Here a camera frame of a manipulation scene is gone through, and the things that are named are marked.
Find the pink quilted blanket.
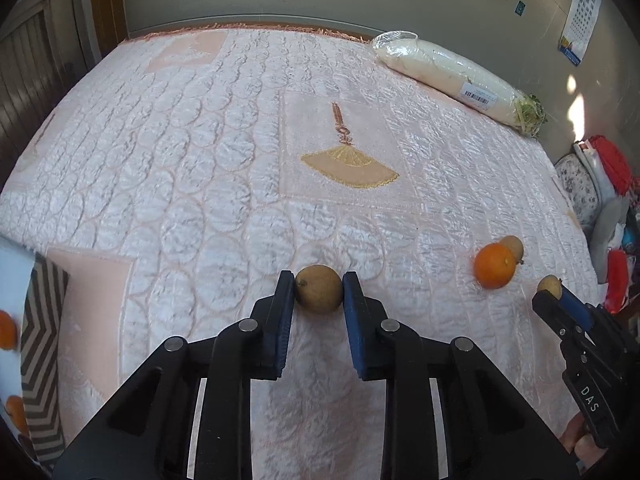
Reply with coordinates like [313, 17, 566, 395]
[0, 22, 601, 480]

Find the person's right hand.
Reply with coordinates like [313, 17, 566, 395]
[560, 417, 607, 470]

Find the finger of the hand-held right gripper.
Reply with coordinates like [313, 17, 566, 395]
[532, 291, 596, 361]
[559, 286, 621, 341]

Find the red cloth bundle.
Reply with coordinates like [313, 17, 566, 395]
[587, 135, 636, 196]

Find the red plastic bag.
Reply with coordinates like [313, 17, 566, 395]
[605, 249, 630, 311]

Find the white wall calendar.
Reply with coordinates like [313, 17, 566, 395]
[558, 0, 608, 67]

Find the brown slatted panel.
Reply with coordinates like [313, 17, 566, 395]
[0, 0, 81, 161]

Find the floral grey cushion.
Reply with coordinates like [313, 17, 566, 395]
[554, 154, 601, 228]

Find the brown longan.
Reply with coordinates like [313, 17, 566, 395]
[500, 235, 525, 264]
[294, 265, 345, 315]
[536, 275, 563, 301]

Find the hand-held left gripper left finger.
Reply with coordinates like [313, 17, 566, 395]
[52, 270, 296, 480]

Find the grey pillow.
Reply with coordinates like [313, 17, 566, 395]
[590, 197, 631, 281]

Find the orange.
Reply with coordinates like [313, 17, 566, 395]
[0, 310, 20, 351]
[474, 242, 517, 290]
[5, 395, 31, 436]

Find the wooden door frame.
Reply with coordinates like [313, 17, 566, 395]
[70, 0, 131, 61]

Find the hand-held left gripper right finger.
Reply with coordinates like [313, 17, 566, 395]
[341, 271, 571, 480]

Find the plastic wrapped white radish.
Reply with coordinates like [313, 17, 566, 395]
[371, 31, 548, 138]

